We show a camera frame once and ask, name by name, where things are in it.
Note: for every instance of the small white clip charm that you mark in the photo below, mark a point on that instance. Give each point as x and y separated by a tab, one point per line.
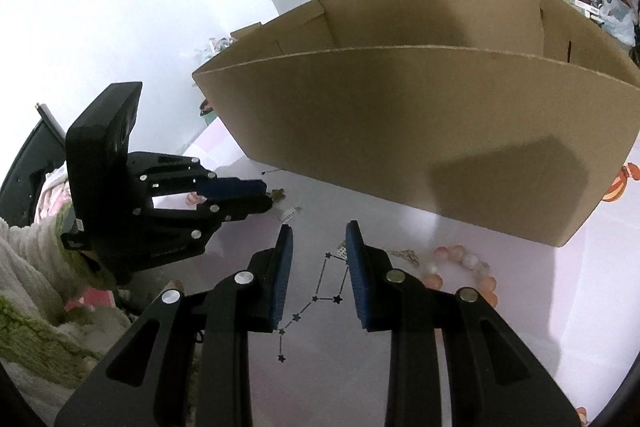
290	213
342	252

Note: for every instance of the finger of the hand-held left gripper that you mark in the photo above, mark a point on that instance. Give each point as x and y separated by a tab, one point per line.
240	209
230	189

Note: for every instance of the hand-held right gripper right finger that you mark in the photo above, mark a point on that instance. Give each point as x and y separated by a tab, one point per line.
361	287

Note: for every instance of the dark curved panel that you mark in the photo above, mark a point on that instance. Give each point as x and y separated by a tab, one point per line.
25	177

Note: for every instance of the pink printed tablecloth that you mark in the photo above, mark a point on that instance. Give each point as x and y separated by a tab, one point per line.
500	357

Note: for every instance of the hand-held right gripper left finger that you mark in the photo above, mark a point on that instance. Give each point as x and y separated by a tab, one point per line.
280	287

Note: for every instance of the brown cardboard box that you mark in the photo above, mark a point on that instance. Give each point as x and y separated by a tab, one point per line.
400	117

